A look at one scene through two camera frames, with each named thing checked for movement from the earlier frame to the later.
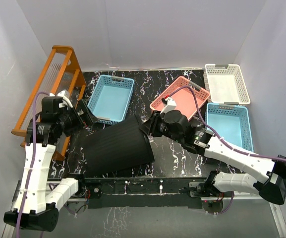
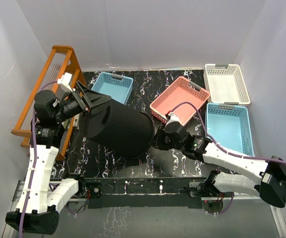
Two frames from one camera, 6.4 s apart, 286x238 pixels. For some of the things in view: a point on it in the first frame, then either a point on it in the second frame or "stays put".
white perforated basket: x=226 y=84 stays put
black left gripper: x=81 y=121 → x=90 y=99
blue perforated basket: x=231 y=122 stays put
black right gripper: x=151 y=126 → x=160 y=143
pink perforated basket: x=184 y=99 stays put
